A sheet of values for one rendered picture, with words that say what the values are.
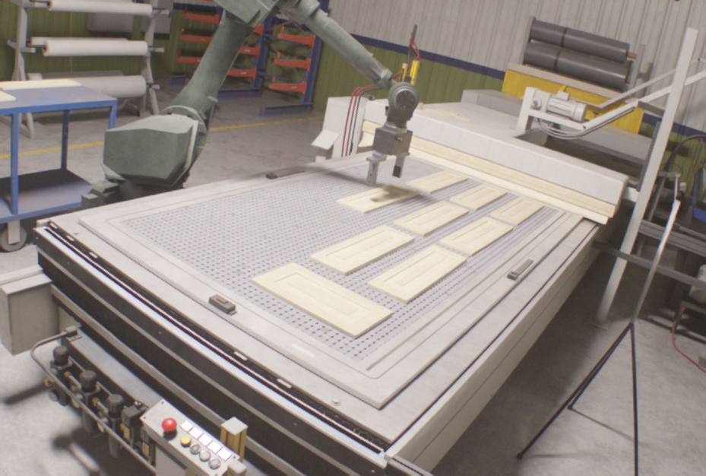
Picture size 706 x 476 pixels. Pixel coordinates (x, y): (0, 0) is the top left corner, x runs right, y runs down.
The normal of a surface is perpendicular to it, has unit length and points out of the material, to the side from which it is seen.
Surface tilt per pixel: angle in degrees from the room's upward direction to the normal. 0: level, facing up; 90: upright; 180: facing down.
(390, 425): 0
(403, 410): 0
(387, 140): 90
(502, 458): 0
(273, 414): 90
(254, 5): 90
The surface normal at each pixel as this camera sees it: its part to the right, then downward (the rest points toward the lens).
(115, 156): -0.18, 0.29
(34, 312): 0.82, 0.33
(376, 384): 0.19, -0.93
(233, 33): 0.10, 0.34
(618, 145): -0.54, 0.17
